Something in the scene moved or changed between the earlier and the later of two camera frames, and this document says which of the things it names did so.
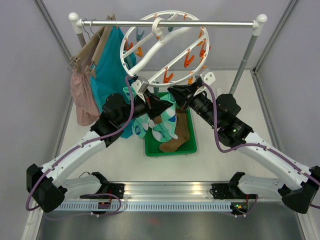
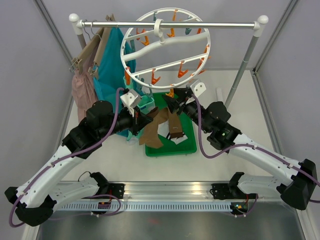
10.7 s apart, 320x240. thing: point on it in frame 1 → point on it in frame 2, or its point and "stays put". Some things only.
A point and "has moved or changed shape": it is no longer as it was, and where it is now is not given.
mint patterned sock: (165, 131) has moved or changed shape
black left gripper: (155, 105) → (139, 121)
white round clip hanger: (168, 48) stays put
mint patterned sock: (140, 125) has moved or changed shape
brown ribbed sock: (182, 130) → (150, 137)
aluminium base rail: (181, 192) stays put
